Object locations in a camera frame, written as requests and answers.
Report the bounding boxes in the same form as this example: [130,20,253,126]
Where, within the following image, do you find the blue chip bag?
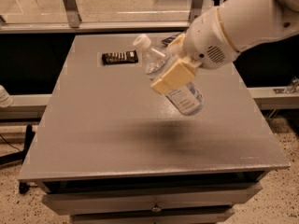
[161,33,180,47]

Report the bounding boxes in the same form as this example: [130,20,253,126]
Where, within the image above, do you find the left metal window bracket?
[63,0,81,28]

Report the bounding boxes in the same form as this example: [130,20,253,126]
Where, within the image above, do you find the clear blue-labelled water bottle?
[133,34,204,116]

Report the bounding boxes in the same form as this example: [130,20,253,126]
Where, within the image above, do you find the grey drawer cabinet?
[19,34,289,224]

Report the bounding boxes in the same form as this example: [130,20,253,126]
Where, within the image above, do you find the black stand base with cable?
[0,125,35,194]

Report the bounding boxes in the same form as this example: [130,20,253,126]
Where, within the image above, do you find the metal clamp on ledge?
[274,77,299,94]

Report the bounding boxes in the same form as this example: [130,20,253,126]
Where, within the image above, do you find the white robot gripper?
[150,7,240,94]

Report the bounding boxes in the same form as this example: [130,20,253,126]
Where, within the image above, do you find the dark chocolate bar wrapper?
[102,50,138,65]

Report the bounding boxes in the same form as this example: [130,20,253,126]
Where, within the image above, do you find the metal window bracket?
[63,0,81,28]
[189,0,204,22]

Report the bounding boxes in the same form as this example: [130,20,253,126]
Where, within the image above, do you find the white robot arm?
[150,0,299,94]

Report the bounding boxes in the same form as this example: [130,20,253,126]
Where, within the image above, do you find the white object at left edge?
[0,85,13,108]

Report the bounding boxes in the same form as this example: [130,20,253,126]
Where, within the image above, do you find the right metal window bracket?
[189,0,204,22]

